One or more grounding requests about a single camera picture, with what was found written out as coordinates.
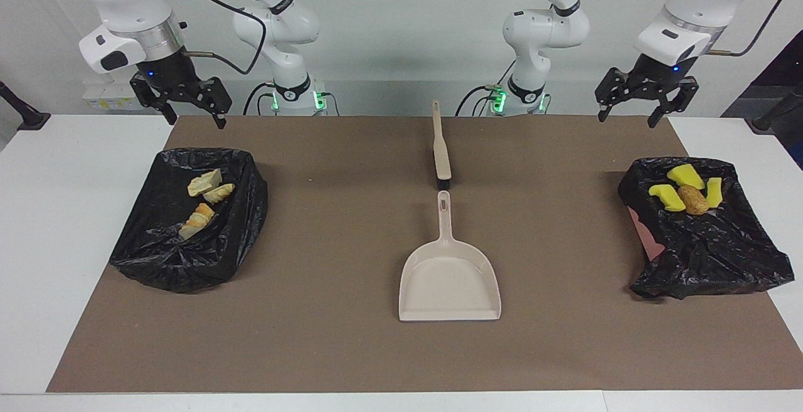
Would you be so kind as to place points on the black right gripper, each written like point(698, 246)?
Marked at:
point(169, 79)

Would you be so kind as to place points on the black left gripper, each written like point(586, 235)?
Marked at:
point(655, 73)

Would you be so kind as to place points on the pale bread chunk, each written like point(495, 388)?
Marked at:
point(204, 183)

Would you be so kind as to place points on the yellow green sponge piece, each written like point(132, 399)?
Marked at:
point(668, 197)
point(714, 189)
point(686, 175)

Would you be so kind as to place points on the striped croissant piece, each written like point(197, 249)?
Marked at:
point(197, 221)
point(218, 194)

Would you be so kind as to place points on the brown round bun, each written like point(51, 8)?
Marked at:
point(692, 200)

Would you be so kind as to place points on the beige hand brush black bristles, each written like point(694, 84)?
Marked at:
point(441, 155)

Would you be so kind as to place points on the beige plastic dustpan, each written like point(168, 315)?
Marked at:
point(448, 280)

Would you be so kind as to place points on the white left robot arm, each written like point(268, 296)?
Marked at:
point(552, 29)

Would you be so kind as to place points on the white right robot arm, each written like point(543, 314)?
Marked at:
point(276, 23)

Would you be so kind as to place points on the black bag lined pink bin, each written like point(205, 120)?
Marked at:
point(709, 249)

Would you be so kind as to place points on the black stand pole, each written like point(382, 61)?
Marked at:
point(778, 111)
point(25, 114)

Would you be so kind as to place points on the brown paper table mat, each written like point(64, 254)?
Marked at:
point(313, 337)

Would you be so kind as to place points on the white wall socket box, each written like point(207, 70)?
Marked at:
point(106, 98)

